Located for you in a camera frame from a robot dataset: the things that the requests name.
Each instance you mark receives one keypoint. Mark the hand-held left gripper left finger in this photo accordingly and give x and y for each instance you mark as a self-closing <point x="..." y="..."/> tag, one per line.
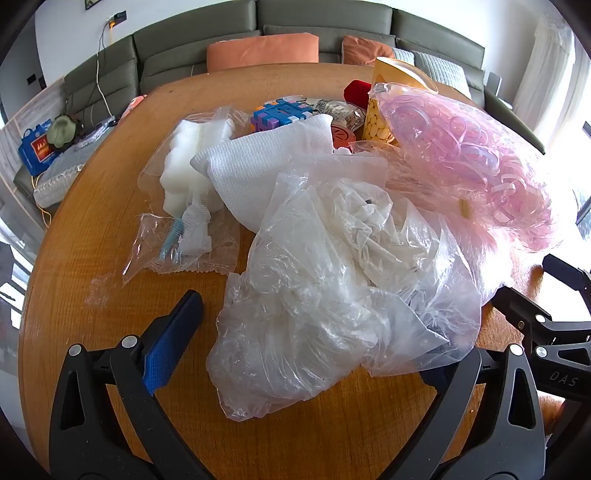
<point x="173" y="341"/>

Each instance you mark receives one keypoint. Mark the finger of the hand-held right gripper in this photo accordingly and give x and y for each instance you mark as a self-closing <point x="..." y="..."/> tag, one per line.
<point x="519" y="307"/>
<point x="570" y="272"/>

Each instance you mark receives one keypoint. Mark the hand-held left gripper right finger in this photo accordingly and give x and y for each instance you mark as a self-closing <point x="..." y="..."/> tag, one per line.
<point x="461" y="385"/>

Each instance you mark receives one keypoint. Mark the large clear plastic bag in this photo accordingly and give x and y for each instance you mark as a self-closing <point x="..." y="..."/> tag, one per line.
<point x="300" y="300"/>

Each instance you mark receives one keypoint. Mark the pink plastic bag of rings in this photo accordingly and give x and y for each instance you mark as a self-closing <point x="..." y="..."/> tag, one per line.
<point x="461" y="152"/>

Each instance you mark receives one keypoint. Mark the person's right forearm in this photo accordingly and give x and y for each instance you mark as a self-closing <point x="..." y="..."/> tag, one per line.
<point x="551" y="417"/>

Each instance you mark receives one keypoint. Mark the small clear packet blue item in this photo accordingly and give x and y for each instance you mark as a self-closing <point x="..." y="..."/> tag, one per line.
<point x="184" y="242"/>

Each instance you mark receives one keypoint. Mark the clear bag of white foam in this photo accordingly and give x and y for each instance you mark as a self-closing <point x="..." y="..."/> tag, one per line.
<point x="184" y="161"/>

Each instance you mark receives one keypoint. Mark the white curtain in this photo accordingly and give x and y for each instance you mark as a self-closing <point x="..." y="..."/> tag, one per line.
<point x="554" y="78"/>

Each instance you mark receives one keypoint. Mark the white woven cloth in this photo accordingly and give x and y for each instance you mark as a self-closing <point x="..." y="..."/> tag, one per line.
<point x="258" y="166"/>

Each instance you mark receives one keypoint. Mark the grey patterned sofa mat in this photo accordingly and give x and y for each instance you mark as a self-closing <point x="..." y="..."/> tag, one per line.
<point x="57" y="177"/>

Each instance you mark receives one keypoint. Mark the clear flat packages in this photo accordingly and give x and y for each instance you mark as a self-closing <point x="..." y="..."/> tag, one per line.
<point x="94" y="134"/>

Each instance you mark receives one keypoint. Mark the yellow box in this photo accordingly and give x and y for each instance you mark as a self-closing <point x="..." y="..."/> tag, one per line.
<point x="376" y="124"/>

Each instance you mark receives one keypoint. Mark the green hat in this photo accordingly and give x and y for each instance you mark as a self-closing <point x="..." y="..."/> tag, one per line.
<point x="64" y="131"/>

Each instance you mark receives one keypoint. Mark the blue shopping bag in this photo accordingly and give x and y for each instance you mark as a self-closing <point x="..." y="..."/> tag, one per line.
<point x="37" y="147"/>

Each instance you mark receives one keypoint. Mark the light grey ribbed cushion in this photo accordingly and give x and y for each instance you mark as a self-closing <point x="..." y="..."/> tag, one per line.
<point x="441" y="71"/>

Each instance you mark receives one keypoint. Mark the pink soft item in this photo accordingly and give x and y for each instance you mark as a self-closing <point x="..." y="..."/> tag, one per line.
<point x="133" y="105"/>

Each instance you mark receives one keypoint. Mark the red round lid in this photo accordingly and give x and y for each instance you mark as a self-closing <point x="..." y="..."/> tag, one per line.
<point x="344" y="135"/>

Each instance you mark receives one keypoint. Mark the blue purple puzzle cube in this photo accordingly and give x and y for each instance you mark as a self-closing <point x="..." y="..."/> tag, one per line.
<point x="277" y="117"/>

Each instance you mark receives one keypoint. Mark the crumpled printed wrapper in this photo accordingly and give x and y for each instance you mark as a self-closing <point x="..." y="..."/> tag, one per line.
<point x="339" y="110"/>

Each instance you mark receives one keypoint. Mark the small red box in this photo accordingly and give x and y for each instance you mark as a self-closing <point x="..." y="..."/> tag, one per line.
<point x="358" y="91"/>

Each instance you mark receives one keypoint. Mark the grey green sofa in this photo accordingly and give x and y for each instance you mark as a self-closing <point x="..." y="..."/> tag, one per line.
<point x="184" y="50"/>

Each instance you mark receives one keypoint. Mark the small orange cushion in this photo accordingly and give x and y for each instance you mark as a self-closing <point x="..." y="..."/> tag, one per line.
<point x="367" y="50"/>

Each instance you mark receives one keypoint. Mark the large orange cushion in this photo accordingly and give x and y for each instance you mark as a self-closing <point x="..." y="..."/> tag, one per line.
<point x="263" y="51"/>

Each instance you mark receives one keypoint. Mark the black wall socket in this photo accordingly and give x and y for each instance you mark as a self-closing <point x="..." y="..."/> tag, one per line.
<point x="119" y="17"/>

